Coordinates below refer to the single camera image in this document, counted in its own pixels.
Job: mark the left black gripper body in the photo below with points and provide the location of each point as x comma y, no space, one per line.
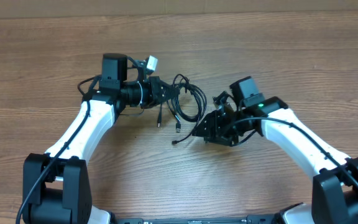
153,91

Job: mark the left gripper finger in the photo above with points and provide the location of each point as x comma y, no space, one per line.
163,85
169,93

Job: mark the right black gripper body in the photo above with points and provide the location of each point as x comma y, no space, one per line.
224,123

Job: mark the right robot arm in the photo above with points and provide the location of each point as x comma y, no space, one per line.
334,175

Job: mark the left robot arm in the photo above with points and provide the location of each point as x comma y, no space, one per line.
56,186

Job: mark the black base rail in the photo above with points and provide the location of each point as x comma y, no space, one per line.
194,220

